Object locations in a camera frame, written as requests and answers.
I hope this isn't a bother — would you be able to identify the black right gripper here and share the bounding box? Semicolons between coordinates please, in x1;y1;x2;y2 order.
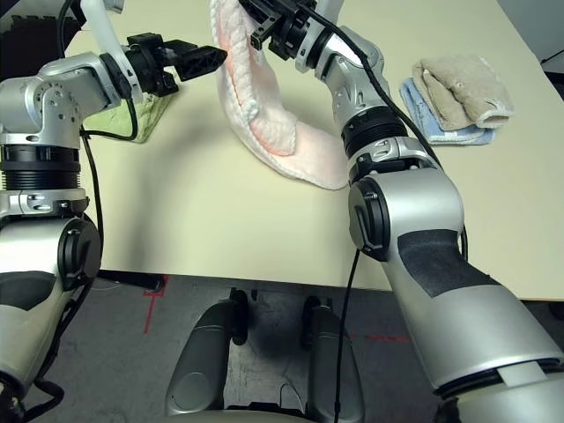
237;0;326;61

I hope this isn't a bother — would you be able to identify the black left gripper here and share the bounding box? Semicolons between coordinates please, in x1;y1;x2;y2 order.
125;33;229;99

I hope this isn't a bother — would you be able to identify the pink embroidered towel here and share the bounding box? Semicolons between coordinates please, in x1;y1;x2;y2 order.
207;0;353;191

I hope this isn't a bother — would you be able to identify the green folded towel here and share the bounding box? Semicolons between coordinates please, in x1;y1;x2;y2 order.
81;90;177;145

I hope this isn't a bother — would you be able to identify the blue folded towel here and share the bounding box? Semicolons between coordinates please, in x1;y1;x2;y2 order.
399;78;495;146

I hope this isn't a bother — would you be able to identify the beige folded towel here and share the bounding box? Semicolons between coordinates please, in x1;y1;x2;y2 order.
412;53;516;132

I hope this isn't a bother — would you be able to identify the black metal stand bar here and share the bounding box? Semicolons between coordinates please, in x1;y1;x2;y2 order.
56;0;88;34

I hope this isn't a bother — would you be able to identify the black foam floor mat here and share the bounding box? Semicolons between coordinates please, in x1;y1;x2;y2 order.
0;15;85;83

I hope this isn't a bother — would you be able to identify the robot waist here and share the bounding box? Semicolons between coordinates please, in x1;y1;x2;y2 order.
167;400;309;423

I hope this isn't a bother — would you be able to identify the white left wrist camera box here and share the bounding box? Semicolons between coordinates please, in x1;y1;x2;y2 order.
78;0;149;105

